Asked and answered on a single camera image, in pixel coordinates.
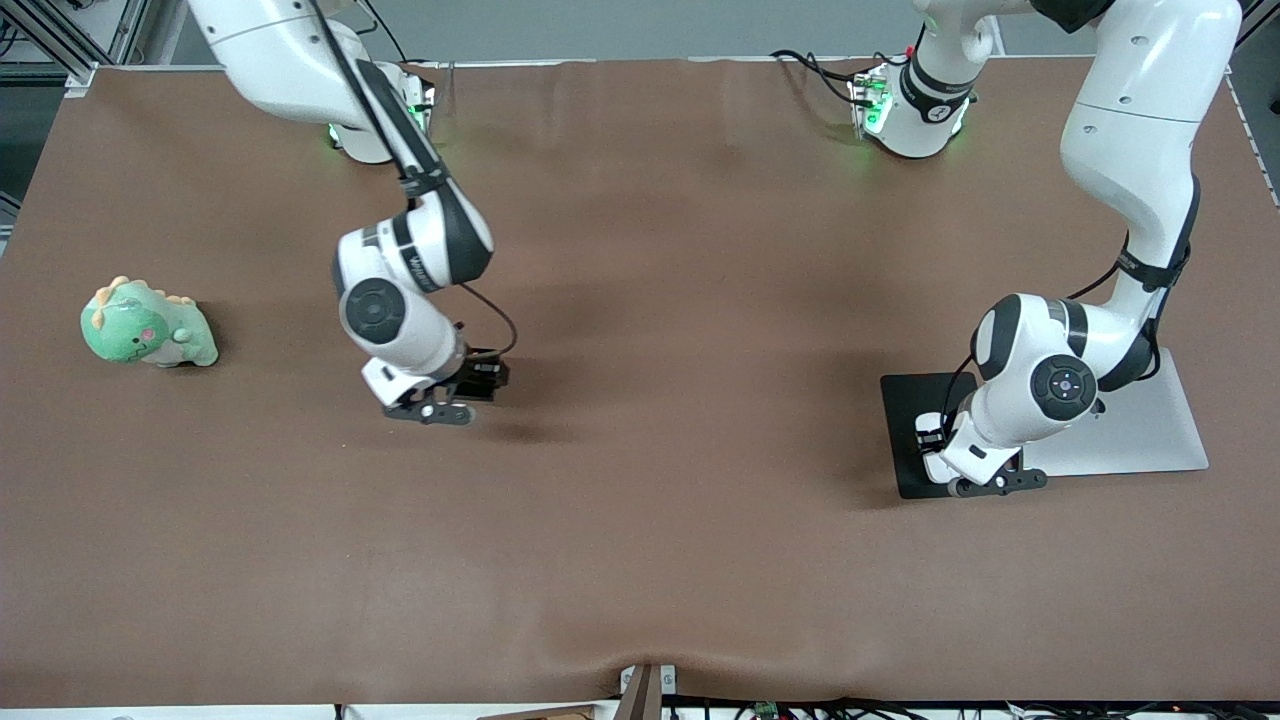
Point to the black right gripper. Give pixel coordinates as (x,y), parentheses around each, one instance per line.
(484,377)

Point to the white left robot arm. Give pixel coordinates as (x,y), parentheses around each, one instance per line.
(1130,130)

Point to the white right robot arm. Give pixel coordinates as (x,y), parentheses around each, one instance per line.
(400,330)

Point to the black mouse pad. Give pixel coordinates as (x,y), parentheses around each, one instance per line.
(900,400)

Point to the brown table cover sheet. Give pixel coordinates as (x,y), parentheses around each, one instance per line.
(640,520)

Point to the silver closed laptop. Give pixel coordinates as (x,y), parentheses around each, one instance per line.
(1170,440)

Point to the green dinosaur plush toy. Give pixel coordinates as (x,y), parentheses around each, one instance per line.
(130,335)

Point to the metal table bracket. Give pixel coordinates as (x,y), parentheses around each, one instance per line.
(667,682)

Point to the aluminium frame profile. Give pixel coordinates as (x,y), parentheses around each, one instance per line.
(40,35)

